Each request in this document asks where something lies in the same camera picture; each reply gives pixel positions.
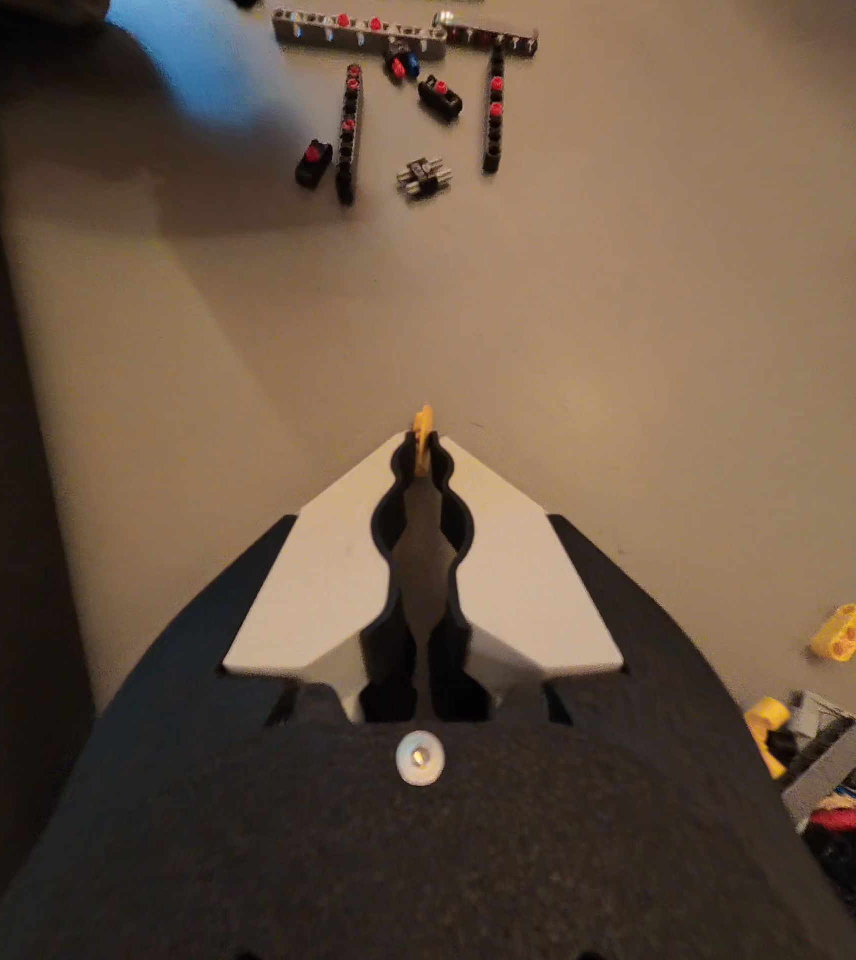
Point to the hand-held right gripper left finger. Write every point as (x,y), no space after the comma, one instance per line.
(308,592)

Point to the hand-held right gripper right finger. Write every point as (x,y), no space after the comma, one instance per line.
(540,592)

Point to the yellow panel black connector assembly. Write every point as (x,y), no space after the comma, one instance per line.
(423,435)

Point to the yellow two-hole brick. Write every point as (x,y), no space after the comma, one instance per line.
(842,634)

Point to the pile of yellow black bricks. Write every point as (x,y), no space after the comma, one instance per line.
(840,772)

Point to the black grey connector piece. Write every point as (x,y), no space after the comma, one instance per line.
(424,178)

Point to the group of black pinned beams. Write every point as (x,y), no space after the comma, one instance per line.
(349,135)

